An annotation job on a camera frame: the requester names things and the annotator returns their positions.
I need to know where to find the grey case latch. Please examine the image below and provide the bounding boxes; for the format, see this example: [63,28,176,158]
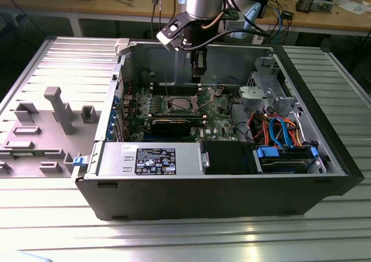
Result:
[114,38,131,57]

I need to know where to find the black graphics card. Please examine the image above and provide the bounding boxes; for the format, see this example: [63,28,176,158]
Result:
[151,117,192,137]

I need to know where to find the grey metal device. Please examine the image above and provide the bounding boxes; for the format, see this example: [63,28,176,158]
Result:
[311,0,334,13]

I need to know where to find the blue flat data cable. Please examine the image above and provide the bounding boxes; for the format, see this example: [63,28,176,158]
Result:
[268,117,294,150]

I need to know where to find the grey power supply unit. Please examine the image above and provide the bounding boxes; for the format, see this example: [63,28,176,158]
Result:
[98,141,203,177]

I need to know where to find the red data cable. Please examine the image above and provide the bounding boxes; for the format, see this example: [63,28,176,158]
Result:
[246,112,263,130]

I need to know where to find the silver metal drive cage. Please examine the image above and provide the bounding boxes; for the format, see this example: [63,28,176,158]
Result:
[239,56,304,121]

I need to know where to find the hard disk in blue carrier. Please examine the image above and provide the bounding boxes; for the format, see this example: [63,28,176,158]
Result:
[253,145,319,174]

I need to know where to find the black RAM slot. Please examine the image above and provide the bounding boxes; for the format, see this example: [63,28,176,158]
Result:
[127,118,206,127]
[151,88,201,93]
[151,81,201,87]
[151,91,201,97]
[127,114,206,121]
[151,85,201,90]

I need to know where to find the orange power wires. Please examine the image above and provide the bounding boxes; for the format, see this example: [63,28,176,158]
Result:
[259,115,305,147]

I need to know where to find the metal socket cover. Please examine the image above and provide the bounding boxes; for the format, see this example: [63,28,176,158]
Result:
[191,85,213,111]

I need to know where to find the wooden desk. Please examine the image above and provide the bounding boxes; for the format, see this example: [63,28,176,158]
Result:
[0,0,371,38]

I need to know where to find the thin black wire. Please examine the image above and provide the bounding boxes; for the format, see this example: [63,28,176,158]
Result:
[229,93,250,138]

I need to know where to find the grey parts rack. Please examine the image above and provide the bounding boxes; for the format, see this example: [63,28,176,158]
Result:
[0,86,102,179]

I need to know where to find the CPU socket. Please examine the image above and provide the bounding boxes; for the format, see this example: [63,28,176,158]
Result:
[164,94,201,114]

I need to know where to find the blue desk cable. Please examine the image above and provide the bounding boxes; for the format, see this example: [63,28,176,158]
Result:
[272,5,285,41]

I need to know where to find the black open PC case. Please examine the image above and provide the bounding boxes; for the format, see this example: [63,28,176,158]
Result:
[71,37,365,222]

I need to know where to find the green motherboard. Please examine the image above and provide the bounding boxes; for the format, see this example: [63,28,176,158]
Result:
[120,83,242,143]

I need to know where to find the silver CPU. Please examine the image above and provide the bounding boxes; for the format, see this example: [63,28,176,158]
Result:
[173,97,192,111]

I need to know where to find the white paper sheet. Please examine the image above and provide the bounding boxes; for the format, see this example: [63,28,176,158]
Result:
[337,0,371,15]

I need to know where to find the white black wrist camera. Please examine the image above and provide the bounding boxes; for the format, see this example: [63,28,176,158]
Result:
[156,12,189,53]

